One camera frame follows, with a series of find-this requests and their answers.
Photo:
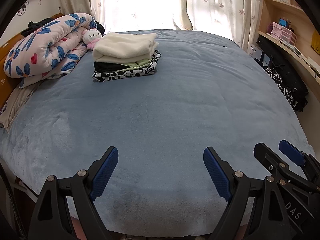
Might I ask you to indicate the small blue box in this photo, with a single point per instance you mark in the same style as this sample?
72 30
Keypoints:
283 22

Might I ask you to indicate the white printed box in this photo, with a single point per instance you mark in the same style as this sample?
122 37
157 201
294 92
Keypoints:
253 50

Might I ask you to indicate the wooden shelf unit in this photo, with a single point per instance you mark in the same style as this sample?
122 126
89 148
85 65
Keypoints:
275 7

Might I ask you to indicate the black bag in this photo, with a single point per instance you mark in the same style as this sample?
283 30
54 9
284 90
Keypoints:
282 65

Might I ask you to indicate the black and white patterned garment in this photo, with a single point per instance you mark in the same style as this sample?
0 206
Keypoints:
120 75

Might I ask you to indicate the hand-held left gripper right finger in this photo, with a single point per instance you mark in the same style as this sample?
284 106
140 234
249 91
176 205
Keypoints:
216 172

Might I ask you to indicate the black clothing pile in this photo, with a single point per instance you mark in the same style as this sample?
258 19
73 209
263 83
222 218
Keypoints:
33 26

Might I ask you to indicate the blue fleece bed blanket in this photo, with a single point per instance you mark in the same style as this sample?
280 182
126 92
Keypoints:
162 117

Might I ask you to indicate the beige pillow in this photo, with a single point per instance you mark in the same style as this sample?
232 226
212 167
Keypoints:
17 100

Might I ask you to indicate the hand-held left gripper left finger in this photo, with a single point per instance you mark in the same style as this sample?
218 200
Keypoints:
105 172

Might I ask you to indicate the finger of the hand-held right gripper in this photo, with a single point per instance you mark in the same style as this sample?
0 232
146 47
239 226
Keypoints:
291 152
265 152

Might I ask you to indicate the green and black garment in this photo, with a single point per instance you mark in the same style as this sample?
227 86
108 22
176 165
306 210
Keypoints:
112 66

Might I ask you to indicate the floral quilt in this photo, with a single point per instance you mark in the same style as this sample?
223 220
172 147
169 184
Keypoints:
45 47

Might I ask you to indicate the cream fuzzy cardigan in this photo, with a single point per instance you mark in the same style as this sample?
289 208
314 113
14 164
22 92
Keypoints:
120 46

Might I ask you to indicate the white cat plush toy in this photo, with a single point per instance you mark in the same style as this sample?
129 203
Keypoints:
90 37

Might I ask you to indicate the round wall sticker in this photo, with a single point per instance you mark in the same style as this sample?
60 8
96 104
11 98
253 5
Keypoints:
21 11

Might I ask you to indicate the pink drawer organizer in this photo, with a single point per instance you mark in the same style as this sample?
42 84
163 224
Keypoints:
281 31

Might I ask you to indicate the cream leaf curtain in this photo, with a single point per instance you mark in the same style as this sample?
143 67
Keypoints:
225 5
75 0

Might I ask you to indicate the white paper stack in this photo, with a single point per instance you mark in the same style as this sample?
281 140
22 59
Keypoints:
297 51

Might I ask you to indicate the black and white patterned cloth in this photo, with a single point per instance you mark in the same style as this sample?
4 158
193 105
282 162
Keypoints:
273 76

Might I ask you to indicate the yellow bag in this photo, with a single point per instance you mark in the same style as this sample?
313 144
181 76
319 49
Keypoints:
316 41

